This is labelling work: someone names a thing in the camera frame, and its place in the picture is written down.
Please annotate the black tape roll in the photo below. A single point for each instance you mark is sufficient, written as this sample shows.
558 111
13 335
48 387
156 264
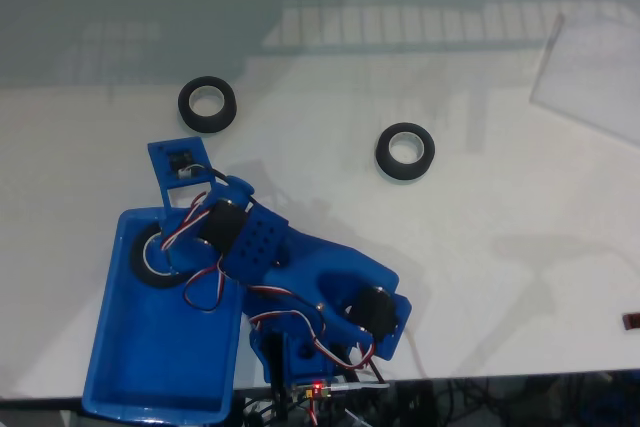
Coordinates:
382 159
137 261
187 116

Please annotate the blue plastic bin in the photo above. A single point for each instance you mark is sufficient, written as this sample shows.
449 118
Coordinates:
160 362

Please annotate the black table clamp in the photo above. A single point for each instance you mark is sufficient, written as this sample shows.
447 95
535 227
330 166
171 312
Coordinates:
352 376
277 372

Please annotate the motor controller board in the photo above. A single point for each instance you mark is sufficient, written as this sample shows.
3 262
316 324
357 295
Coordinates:
312 390

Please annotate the clear acrylic sheet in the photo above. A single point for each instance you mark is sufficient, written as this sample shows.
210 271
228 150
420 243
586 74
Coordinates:
595 82

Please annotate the small dark red object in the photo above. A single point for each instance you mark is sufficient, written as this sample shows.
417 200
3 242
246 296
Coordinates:
631 322

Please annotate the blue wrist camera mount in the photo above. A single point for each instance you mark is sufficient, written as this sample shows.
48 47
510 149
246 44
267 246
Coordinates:
175 152

